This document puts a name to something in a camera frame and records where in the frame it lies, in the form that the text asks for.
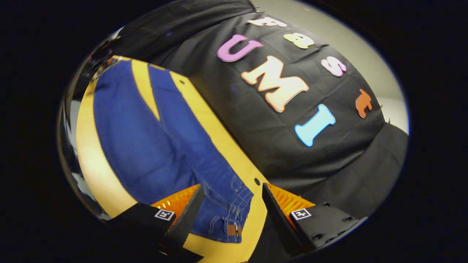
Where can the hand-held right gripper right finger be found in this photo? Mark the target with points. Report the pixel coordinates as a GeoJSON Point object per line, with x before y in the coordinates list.
{"type": "Point", "coordinates": [278, 223]}

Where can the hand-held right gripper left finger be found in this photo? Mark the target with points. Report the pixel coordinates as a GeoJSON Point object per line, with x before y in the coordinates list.
{"type": "Point", "coordinates": [186, 223]}

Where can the blue jeans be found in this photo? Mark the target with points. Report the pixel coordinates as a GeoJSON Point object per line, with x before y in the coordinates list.
{"type": "Point", "coordinates": [146, 146]}

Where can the black backdrop cloth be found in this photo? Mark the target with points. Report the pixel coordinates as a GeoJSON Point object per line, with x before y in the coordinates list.
{"type": "Point", "coordinates": [226, 120]}

